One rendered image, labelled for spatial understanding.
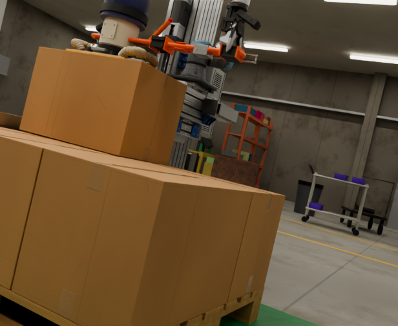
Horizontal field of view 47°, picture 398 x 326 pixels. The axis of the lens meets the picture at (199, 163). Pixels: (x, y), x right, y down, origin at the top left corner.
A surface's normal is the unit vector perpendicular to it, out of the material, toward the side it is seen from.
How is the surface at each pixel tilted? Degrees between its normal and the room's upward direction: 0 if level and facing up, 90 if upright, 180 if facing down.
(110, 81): 90
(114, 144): 90
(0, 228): 90
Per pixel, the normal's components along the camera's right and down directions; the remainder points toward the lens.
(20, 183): -0.45, -0.10
